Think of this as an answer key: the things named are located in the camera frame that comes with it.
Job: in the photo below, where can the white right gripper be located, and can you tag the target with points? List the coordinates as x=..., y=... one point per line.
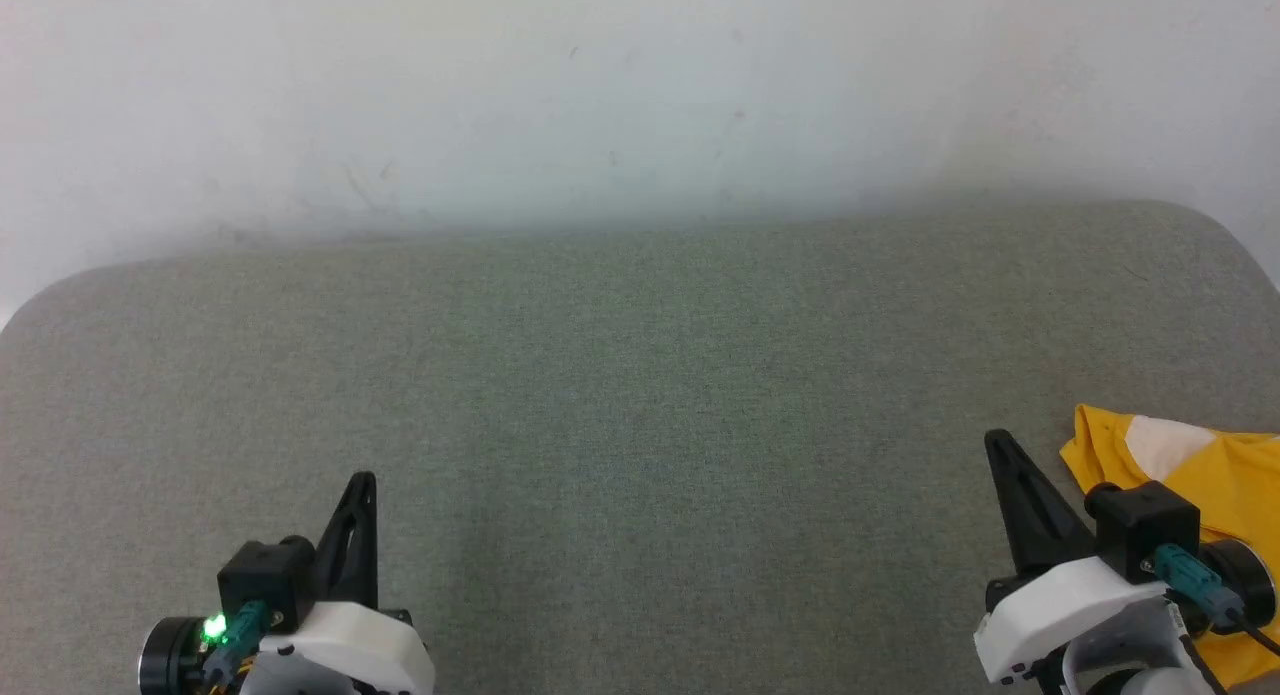
x=1050, y=605

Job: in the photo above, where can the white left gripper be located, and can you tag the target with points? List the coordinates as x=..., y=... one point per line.
x=360, y=650

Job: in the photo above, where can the yellow cartoon-print garment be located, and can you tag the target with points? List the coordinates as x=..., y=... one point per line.
x=1240, y=465

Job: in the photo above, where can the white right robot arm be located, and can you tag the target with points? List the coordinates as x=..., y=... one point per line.
x=1140, y=680

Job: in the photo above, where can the grey-green fabric sofa cushion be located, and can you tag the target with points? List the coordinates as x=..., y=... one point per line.
x=640, y=395

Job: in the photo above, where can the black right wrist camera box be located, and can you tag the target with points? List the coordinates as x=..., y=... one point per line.
x=1145, y=525

